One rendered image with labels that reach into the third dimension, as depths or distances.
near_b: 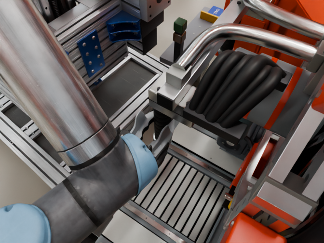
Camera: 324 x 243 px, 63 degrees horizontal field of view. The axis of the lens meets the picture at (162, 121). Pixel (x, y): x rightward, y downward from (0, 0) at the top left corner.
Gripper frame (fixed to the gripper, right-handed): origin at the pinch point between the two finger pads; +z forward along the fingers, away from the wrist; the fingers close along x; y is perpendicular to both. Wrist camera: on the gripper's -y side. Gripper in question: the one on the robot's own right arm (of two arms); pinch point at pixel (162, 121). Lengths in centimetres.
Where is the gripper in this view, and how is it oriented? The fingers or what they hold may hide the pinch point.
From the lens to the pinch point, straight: 55.2
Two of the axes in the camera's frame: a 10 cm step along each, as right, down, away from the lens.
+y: 0.0, -5.3, -8.5
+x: -8.4, -4.6, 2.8
